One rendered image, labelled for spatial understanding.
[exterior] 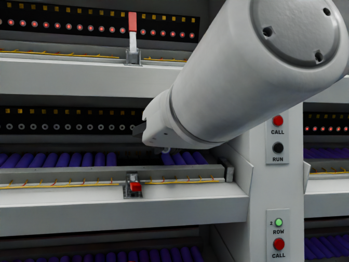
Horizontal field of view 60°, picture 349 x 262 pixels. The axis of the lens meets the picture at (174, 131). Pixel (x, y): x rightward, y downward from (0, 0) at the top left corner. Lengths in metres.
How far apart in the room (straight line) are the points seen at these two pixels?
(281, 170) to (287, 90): 0.34
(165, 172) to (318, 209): 0.26
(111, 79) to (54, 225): 0.22
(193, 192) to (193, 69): 0.28
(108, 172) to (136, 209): 0.08
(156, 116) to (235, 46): 0.17
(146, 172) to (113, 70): 0.17
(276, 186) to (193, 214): 0.14
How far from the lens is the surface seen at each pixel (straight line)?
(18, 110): 0.62
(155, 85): 0.46
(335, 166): 0.66
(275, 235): 0.53
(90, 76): 0.45
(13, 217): 0.47
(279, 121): 0.51
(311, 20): 0.21
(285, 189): 0.52
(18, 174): 0.51
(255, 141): 0.49
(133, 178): 0.45
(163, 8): 0.71
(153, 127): 0.34
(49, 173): 0.50
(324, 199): 0.57
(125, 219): 0.46
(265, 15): 0.19
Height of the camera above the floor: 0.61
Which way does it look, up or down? 1 degrees up
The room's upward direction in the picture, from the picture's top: straight up
